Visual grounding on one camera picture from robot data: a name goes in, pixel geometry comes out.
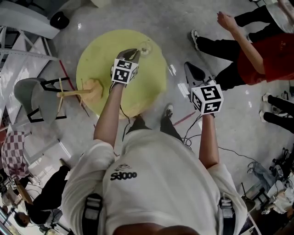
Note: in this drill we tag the person's left leg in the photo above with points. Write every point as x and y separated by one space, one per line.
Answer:
140 125

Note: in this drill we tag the black round bin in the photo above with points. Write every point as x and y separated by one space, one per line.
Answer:
59 20

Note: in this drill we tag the person's left forearm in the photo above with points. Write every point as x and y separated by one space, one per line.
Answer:
108 117

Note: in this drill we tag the person's right leg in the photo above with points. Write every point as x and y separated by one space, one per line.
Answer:
171 129

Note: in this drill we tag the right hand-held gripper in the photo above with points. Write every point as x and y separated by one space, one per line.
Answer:
207 98

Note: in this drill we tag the person's white t-shirt torso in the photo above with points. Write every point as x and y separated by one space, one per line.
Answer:
156 181

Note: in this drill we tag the red white checkered cloth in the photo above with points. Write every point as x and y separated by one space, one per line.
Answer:
13 153

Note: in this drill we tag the person's right forearm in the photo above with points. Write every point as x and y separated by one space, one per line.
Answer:
207 142

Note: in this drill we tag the long white desk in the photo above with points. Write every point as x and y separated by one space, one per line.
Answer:
25 20

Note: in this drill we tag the person's right shoe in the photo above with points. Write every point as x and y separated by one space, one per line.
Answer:
167 111

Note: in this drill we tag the small white table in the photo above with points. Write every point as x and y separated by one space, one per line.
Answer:
39 142

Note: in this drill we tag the person's leg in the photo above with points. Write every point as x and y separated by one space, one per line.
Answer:
140 125
171 129

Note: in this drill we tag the small clear glass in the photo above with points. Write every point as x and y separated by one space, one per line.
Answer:
147 51

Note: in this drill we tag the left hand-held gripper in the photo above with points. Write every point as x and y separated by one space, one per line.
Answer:
121 73

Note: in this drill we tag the grey chair with black legs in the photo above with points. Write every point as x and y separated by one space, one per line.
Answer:
39 101

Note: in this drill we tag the round yellow table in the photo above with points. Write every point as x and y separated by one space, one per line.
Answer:
147 85

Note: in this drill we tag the crumpled blue jeans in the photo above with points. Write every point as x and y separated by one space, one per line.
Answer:
263 173

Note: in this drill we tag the wooden stick stand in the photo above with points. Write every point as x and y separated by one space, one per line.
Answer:
92 91

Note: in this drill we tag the grey metal shelf frame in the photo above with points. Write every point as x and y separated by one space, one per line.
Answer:
23 54

